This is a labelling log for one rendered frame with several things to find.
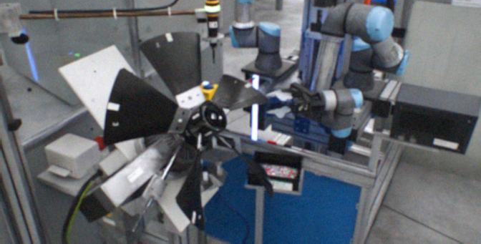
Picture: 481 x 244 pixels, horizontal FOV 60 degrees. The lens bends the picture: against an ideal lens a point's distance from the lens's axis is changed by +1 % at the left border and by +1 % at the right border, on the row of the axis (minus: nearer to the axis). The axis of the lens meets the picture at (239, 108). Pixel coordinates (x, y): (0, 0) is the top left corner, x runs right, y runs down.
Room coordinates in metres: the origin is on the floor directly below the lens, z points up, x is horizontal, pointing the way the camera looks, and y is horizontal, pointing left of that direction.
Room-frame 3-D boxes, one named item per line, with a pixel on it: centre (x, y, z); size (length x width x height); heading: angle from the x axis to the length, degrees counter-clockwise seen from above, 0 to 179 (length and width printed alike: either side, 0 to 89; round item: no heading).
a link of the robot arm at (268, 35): (2.09, -0.15, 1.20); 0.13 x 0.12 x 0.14; 90
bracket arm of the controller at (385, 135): (1.34, -0.64, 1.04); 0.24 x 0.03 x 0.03; 63
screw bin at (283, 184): (1.40, -0.15, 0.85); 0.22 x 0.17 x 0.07; 77
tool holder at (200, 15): (1.30, 0.10, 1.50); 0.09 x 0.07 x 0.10; 98
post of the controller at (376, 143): (1.38, -0.55, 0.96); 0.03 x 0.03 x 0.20; 63
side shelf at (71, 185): (1.45, 0.63, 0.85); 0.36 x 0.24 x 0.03; 153
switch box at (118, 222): (1.25, 0.49, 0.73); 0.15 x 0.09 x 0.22; 63
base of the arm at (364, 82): (1.84, -0.58, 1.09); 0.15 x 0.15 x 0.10
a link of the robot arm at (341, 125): (1.42, -0.39, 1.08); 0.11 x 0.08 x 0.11; 51
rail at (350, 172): (1.58, -0.17, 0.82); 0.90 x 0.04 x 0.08; 63
